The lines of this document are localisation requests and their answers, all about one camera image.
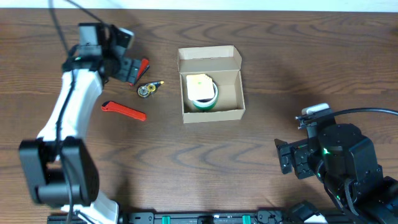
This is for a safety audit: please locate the red utility knife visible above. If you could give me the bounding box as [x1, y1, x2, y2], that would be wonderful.
[101, 101, 147, 121]

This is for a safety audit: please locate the yellow sticky note pad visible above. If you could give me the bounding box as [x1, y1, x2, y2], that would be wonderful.
[186, 73, 215, 101]

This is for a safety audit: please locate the green tape roll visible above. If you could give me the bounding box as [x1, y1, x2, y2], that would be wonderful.
[192, 97, 218, 111]

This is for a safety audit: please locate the brown cardboard box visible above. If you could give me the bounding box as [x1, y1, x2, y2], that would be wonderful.
[178, 45, 246, 124]

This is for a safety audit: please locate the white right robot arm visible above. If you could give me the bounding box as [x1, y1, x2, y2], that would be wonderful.
[275, 124, 397, 223]

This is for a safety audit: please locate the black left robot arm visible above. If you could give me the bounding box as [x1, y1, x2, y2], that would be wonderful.
[19, 22, 149, 223]

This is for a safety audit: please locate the correction tape dispenser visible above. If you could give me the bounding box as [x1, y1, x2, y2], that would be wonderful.
[137, 81, 164, 98]

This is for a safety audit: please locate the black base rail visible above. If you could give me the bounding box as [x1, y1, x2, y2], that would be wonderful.
[46, 208, 330, 224]

